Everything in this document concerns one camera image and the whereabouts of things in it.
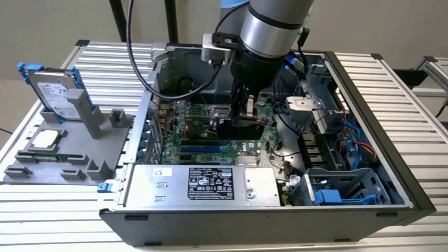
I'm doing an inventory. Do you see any Nvidia graphics card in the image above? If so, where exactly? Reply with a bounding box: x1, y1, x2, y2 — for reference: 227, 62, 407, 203
184, 115, 267, 142

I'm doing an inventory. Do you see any CPU socket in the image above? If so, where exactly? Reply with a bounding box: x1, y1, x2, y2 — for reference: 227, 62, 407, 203
207, 104, 234, 119

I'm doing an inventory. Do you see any black stand pole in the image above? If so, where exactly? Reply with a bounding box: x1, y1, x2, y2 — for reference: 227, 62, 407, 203
164, 0, 180, 45
108, 0, 134, 43

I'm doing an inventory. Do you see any black long expansion slot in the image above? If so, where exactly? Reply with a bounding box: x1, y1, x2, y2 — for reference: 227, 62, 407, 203
180, 140, 226, 146

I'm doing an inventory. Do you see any silver chipset heatsink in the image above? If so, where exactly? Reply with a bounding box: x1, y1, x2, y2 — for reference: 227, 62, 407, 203
236, 154, 260, 168

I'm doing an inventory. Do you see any blue expansion slot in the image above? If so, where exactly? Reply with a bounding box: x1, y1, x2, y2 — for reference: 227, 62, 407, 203
180, 146, 226, 154

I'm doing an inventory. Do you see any black fan shroud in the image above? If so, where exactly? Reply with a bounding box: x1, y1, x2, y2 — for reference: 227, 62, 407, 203
298, 131, 338, 169

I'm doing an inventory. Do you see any green motherboard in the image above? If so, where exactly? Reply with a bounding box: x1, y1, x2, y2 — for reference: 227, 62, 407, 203
159, 91, 306, 182

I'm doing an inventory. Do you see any grey disk bay cage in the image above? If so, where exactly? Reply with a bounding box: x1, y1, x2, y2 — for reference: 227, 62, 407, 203
290, 167, 391, 207

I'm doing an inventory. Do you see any blue plastic disk carrier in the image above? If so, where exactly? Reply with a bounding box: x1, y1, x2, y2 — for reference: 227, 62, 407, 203
315, 190, 343, 206

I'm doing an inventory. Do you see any silver power supply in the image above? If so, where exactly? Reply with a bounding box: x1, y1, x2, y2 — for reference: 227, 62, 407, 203
119, 164, 284, 208

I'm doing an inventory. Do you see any open black PC case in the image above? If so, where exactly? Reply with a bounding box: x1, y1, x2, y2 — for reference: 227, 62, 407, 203
99, 43, 438, 247

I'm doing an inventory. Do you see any grey parts rack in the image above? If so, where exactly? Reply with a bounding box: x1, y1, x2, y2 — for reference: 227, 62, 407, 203
0, 88, 138, 187

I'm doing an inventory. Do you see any hard disk in blue carrier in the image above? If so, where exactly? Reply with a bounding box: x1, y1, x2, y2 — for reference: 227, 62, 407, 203
16, 62, 94, 124

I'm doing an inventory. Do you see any silver CPU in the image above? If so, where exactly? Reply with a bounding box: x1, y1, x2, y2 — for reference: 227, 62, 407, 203
30, 130, 66, 153

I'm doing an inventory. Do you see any green RAM stick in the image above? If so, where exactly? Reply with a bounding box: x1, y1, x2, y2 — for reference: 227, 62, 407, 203
18, 151, 86, 162

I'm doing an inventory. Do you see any black cable with blue plug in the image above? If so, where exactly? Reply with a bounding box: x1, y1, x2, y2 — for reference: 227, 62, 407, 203
284, 26, 312, 82

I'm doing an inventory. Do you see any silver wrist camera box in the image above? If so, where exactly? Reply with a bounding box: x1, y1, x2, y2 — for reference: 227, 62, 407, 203
202, 33, 243, 66

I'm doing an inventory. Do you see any metal drive bracket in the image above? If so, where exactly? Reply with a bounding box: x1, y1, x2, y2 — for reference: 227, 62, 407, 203
286, 64, 351, 134

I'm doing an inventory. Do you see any thick black camera cable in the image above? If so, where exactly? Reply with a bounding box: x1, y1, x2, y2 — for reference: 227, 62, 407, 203
126, 0, 223, 102

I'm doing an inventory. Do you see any blue data wire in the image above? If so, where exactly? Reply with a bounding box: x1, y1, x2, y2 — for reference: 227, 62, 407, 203
339, 117, 363, 173

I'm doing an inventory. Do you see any aluminium rail frame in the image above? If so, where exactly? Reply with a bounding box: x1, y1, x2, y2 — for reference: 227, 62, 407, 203
391, 56, 448, 99

